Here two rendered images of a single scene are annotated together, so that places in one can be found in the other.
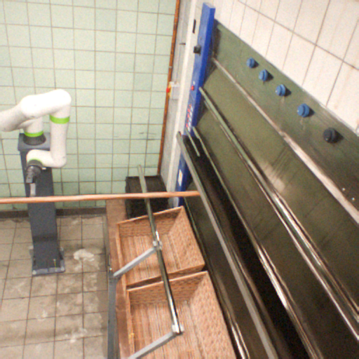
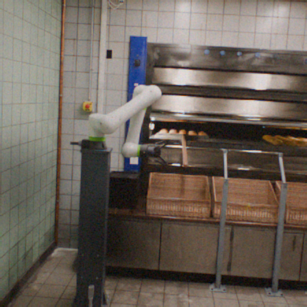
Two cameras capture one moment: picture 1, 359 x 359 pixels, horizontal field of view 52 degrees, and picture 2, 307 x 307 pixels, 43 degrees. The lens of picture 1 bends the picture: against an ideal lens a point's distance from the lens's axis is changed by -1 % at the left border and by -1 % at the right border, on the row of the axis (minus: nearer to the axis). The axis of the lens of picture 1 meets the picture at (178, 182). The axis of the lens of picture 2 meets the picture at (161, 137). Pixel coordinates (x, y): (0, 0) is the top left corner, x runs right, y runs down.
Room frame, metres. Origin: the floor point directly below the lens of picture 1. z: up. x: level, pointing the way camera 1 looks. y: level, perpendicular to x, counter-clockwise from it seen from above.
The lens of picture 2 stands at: (0.71, 3.42, 1.60)
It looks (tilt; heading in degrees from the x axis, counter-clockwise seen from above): 6 degrees down; 290
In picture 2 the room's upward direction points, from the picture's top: 3 degrees clockwise
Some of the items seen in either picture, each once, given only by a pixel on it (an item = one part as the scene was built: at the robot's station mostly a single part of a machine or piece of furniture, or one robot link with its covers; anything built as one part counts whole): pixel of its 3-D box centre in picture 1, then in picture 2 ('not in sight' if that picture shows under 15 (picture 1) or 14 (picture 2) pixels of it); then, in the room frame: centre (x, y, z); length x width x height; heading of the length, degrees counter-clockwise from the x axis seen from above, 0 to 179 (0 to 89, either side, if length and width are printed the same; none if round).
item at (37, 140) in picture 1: (34, 132); (89, 143); (2.13, 1.02, 1.23); 0.26 x 0.15 x 0.06; 21
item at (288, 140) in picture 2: not in sight; (289, 140); (0.83, -0.95, 1.21); 0.61 x 0.48 x 0.06; 108
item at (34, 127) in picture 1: (30, 119); (98, 127); (2.07, 1.00, 1.36); 0.16 x 0.13 x 0.19; 143
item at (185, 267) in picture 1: (156, 249); (178, 193); (1.73, 0.08, 0.72); 0.56 x 0.49 x 0.28; 19
